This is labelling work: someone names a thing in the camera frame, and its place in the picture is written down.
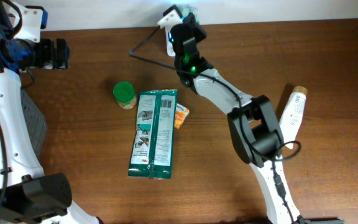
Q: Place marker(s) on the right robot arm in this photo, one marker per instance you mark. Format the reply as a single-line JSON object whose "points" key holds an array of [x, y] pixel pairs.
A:
{"points": [[254, 128]]}

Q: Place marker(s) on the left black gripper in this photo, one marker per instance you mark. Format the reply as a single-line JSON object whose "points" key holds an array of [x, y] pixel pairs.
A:
{"points": [[49, 53]]}

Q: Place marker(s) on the mint green snack packet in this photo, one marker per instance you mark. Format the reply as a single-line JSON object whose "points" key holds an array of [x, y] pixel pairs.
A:
{"points": [[186, 10]]}

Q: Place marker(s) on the grey plastic mesh basket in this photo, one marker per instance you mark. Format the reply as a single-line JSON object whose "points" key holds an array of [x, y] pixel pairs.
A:
{"points": [[35, 122]]}

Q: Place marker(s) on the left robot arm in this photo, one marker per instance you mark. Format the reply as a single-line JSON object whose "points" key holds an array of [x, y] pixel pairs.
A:
{"points": [[27, 195]]}

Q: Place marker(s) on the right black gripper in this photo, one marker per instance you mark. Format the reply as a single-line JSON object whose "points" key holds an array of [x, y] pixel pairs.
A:
{"points": [[199, 29]]}

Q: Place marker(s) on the orange tissue packet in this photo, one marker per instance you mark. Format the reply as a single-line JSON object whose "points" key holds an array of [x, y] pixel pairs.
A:
{"points": [[181, 114]]}

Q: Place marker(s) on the green white wipes pack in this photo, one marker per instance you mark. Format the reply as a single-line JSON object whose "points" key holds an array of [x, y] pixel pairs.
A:
{"points": [[152, 151]]}

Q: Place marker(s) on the white barcode scanner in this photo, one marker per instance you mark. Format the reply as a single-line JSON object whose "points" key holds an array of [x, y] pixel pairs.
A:
{"points": [[169, 46]]}

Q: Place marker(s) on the green lid jar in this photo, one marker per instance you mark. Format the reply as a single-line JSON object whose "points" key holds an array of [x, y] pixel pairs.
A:
{"points": [[125, 95]]}

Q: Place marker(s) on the white tube package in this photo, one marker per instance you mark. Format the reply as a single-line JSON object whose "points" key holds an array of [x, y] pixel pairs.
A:
{"points": [[292, 115]]}

